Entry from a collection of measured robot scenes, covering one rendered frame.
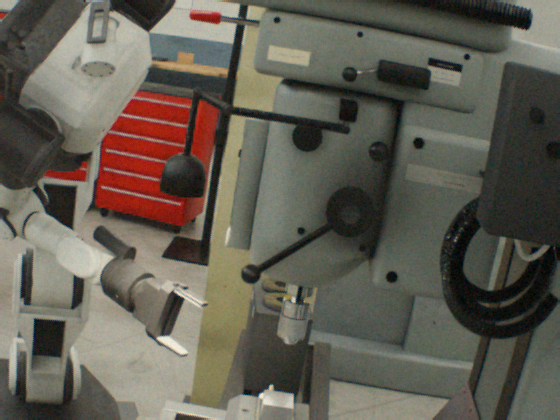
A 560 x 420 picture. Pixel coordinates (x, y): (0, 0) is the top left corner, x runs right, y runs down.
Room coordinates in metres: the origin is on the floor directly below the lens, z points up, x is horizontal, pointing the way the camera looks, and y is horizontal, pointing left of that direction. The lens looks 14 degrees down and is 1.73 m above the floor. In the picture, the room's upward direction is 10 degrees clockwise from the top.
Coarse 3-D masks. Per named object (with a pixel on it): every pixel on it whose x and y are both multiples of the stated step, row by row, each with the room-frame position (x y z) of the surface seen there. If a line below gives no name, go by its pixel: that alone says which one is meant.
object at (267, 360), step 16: (256, 288) 1.75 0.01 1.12; (272, 288) 1.73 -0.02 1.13; (256, 304) 1.65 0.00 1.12; (272, 304) 1.63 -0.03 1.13; (256, 320) 1.60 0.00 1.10; (272, 320) 1.61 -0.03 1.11; (256, 336) 1.60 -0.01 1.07; (272, 336) 1.61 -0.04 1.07; (256, 352) 1.60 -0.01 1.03; (272, 352) 1.61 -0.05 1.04; (288, 352) 1.61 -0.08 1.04; (304, 352) 1.61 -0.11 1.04; (256, 368) 1.60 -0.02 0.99; (272, 368) 1.61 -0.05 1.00; (288, 368) 1.61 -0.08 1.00; (256, 384) 1.61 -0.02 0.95; (272, 384) 1.61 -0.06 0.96; (288, 384) 1.61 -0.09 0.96
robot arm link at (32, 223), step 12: (36, 192) 1.63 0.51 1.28; (36, 204) 1.63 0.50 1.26; (12, 216) 1.58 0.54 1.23; (24, 216) 1.60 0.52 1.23; (36, 216) 1.60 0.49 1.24; (48, 216) 1.61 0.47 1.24; (24, 228) 1.60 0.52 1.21; (36, 228) 1.58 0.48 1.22; (48, 228) 1.57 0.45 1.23; (60, 228) 1.57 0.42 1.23; (36, 240) 1.57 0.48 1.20; (48, 240) 1.55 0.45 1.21
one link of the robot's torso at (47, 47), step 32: (32, 0) 1.55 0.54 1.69; (64, 0) 1.57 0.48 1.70; (96, 0) 1.62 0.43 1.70; (0, 32) 1.49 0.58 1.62; (32, 32) 1.51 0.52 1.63; (64, 32) 1.54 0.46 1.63; (128, 32) 1.58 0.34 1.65; (0, 64) 1.50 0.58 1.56; (32, 64) 1.48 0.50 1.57; (64, 64) 1.50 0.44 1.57; (128, 64) 1.56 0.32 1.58; (0, 96) 1.60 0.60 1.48; (32, 96) 1.46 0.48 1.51; (64, 96) 1.47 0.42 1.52; (96, 96) 1.49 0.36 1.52; (128, 96) 1.60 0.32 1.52; (64, 128) 1.49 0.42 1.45; (96, 128) 1.50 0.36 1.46
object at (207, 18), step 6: (192, 12) 1.41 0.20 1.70; (198, 12) 1.41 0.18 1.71; (204, 12) 1.41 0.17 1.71; (210, 12) 1.41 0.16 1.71; (216, 12) 1.41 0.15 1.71; (192, 18) 1.41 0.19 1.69; (198, 18) 1.41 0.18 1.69; (204, 18) 1.41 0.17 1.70; (210, 18) 1.41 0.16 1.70; (216, 18) 1.41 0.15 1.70; (222, 18) 1.41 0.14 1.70; (228, 18) 1.41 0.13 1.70; (234, 18) 1.41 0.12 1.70; (240, 18) 1.41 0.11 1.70; (246, 18) 1.41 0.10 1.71; (240, 24) 1.41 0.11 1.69; (246, 24) 1.41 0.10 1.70; (252, 24) 1.41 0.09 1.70; (258, 24) 1.41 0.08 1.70
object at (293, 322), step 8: (288, 312) 1.29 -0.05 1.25; (296, 312) 1.29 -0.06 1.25; (304, 312) 1.29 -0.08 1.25; (280, 320) 1.30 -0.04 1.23; (288, 320) 1.29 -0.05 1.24; (296, 320) 1.29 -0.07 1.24; (304, 320) 1.29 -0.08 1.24; (280, 328) 1.30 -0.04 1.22; (288, 328) 1.29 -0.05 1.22; (296, 328) 1.29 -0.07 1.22; (304, 328) 1.30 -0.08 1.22; (280, 336) 1.29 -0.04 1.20; (288, 336) 1.29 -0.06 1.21; (296, 336) 1.29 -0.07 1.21; (304, 336) 1.30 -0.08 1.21
